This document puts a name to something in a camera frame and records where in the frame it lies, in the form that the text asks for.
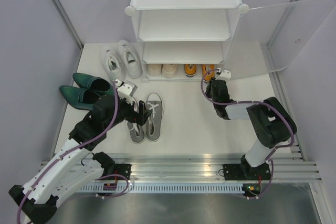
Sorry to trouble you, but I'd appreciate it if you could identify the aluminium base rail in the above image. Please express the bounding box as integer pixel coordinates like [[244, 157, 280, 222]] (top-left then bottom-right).
[[110, 152, 322, 183]]

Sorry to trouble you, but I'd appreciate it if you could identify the white slotted cable duct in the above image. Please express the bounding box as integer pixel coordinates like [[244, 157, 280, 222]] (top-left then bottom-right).
[[79, 183, 245, 194]]

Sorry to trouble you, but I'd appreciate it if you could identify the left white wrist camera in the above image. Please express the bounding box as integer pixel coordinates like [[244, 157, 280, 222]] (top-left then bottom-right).
[[114, 79, 138, 105]]

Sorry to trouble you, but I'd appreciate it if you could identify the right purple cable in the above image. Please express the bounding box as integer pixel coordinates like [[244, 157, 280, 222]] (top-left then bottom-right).
[[201, 68, 296, 201]]

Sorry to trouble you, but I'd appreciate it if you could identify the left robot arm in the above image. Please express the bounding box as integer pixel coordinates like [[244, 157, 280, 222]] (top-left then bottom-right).
[[9, 95, 153, 223]]

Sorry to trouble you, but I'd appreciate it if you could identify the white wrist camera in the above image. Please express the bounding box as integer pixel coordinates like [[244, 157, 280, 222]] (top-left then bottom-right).
[[114, 79, 138, 105], [216, 70, 232, 81]]

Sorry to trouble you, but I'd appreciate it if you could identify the white sneaker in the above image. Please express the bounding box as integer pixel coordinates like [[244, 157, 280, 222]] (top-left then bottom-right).
[[118, 40, 143, 79], [100, 45, 125, 81]]

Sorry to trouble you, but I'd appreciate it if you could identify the purple cable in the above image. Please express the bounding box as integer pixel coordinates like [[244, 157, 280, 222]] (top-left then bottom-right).
[[201, 68, 296, 201], [17, 82, 119, 223]]

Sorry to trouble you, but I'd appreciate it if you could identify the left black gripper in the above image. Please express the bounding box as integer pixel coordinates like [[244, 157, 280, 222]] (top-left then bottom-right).
[[104, 88, 152, 130]]

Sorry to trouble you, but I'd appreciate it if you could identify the lower green heeled shoe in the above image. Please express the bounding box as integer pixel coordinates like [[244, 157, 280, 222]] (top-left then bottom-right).
[[59, 86, 100, 111]]

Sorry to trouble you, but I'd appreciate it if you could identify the grey canvas sneaker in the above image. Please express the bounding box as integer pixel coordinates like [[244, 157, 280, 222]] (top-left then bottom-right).
[[145, 92, 163, 142], [125, 103, 145, 144]]

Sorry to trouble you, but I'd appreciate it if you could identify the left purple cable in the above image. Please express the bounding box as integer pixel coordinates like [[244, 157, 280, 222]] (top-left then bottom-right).
[[17, 82, 119, 223]]

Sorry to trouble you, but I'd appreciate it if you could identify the green heeled shoe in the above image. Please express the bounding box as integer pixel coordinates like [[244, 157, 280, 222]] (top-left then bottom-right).
[[59, 86, 100, 111], [72, 72, 114, 95]]

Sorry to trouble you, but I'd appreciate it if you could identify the orange canvas sneaker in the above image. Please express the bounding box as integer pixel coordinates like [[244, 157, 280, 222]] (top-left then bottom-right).
[[184, 64, 197, 78], [201, 65, 215, 82]]

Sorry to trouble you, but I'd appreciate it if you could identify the right white sneaker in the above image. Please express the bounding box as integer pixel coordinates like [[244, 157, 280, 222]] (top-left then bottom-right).
[[118, 40, 143, 79]]

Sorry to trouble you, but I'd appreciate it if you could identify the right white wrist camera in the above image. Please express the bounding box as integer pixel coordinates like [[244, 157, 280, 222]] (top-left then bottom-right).
[[216, 70, 232, 81]]

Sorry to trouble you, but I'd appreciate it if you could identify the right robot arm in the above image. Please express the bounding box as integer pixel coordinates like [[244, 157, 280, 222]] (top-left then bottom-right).
[[205, 78, 297, 181]]

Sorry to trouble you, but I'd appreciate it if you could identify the left white sneaker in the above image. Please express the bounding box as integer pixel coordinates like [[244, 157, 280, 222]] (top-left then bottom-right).
[[100, 45, 125, 81]]

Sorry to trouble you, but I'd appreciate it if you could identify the white plastic shoe cabinet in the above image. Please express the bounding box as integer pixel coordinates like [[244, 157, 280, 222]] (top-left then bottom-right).
[[125, 0, 249, 82]]

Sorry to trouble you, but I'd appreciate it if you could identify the translucent cabinet door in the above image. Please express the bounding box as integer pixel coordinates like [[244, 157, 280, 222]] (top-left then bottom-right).
[[223, 0, 335, 80]]

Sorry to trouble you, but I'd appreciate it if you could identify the upper green heeled shoe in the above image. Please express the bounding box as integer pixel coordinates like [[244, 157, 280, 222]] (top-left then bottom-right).
[[72, 72, 114, 95]]

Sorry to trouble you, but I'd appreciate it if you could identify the beige lace sneaker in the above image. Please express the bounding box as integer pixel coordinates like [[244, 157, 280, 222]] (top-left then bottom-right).
[[147, 64, 163, 79], [162, 64, 178, 79]]

